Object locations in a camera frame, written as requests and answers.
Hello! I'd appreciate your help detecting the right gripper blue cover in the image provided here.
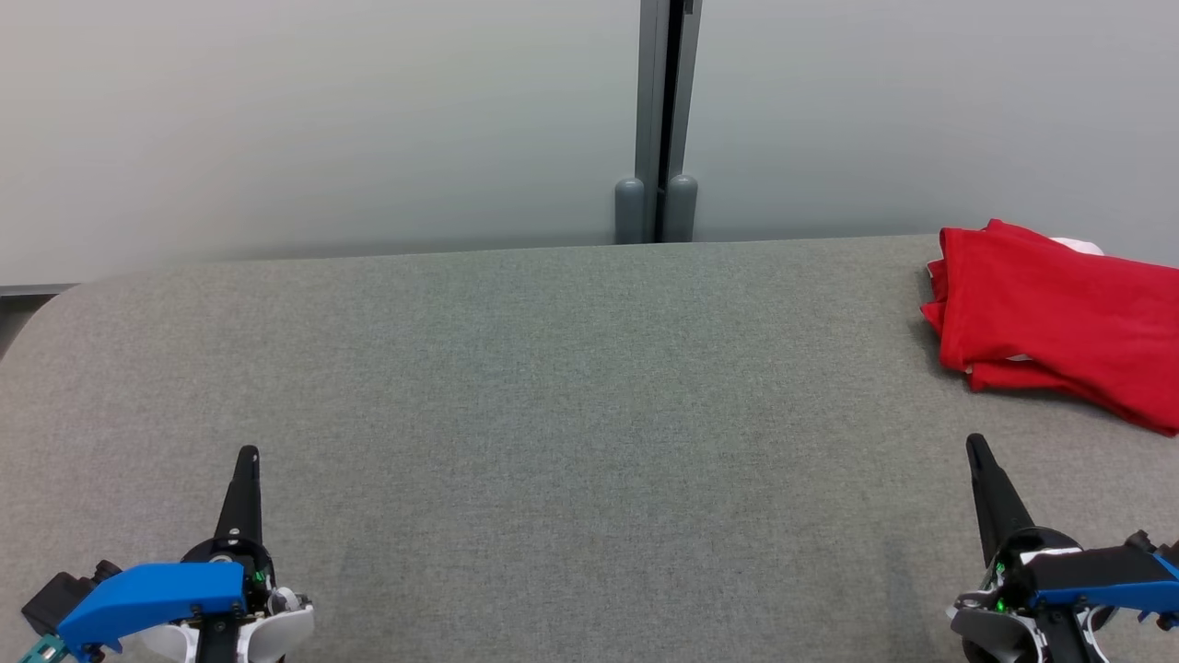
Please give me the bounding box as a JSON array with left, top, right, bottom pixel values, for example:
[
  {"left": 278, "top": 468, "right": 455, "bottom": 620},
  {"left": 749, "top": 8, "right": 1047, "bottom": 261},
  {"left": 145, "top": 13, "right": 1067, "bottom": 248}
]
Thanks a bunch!
[{"left": 965, "top": 433, "right": 1179, "bottom": 663}]

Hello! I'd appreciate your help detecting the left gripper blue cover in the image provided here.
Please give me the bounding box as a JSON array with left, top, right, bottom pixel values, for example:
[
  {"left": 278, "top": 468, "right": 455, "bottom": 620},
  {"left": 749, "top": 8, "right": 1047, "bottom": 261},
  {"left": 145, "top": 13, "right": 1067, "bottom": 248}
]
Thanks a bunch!
[{"left": 55, "top": 446, "right": 279, "bottom": 663}]

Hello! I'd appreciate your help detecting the red shirt with white stripes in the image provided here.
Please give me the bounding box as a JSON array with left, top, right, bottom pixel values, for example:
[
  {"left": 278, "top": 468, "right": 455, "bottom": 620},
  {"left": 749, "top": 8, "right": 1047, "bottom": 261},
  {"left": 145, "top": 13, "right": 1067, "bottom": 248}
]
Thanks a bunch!
[{"left": 919, "top": 218, "right": 1179, "bottom": 436}]

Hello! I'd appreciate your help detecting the grey cylinder post foot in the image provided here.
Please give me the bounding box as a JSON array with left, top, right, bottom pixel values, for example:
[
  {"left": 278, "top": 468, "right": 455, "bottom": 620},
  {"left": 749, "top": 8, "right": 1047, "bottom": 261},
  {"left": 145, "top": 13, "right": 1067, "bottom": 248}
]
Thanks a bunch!
[
  {"left": 663, "top": 174, "right": 699, "bottom": 243},
  {"left": 613, "top": 177, "right": 648, "bottom": 245}
]

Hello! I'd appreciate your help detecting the grey partition post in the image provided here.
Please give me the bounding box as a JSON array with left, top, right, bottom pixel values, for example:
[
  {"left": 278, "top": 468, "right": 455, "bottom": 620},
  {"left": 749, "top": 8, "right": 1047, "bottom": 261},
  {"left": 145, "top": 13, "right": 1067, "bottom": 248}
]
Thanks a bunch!
[{"left": 636, "top": 0, "right": 704, "bottom": 243}]

